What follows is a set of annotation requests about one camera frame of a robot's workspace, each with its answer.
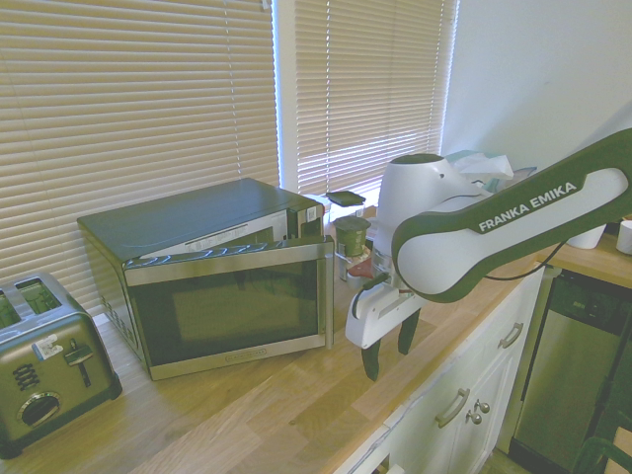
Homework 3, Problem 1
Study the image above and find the small red labelled container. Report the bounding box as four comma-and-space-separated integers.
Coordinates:
340, 251, 381, 294

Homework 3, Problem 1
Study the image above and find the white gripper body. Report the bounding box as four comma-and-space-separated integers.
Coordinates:
345, 283, 423, 351

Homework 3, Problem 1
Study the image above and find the white cabinet drawer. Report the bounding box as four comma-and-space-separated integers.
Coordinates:
394, 269, 545, 426

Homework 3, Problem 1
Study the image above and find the stainless steel microwave door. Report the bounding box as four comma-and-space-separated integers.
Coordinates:
122, 235, 337, 381

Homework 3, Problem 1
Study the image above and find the stainless steel dishwasher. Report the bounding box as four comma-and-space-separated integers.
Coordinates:
508, 269, 632, 465

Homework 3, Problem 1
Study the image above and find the black flat tray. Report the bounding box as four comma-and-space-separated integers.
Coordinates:
326, 190, 367, 208

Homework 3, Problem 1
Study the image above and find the black stainless steel microwave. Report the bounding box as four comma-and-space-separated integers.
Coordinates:
77, 178, 327, 372

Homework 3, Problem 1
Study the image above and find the wide beige window blind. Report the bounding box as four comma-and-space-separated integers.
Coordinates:
0, 0, 278, 317

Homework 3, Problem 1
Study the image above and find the white cup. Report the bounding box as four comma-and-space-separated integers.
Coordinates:
567, 222, 607, 250

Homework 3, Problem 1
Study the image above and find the narrow beige window blind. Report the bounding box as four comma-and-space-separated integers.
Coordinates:
293, 0, 460, 198

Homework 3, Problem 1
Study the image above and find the white cabinet door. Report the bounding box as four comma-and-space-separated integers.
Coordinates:
389, 340, 527, 474

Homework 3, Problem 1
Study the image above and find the dark green chair frame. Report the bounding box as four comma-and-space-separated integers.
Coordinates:
567, 374, 632, 474

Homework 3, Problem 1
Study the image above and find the green lidded jar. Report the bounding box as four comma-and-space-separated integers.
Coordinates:
332, 215, 372, 258

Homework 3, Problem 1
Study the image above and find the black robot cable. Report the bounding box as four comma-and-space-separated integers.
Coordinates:
481, 240, 569, 282

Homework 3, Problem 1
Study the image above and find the white tissue box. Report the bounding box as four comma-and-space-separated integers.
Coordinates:
445, 149, 537, 195

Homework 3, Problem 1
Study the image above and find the stainless steel toaster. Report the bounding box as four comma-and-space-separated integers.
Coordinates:
0, 271, 123, 459

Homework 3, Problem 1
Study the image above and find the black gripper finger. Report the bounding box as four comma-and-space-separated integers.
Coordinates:
359, 342, 382, 382
397, 308, 423, 356

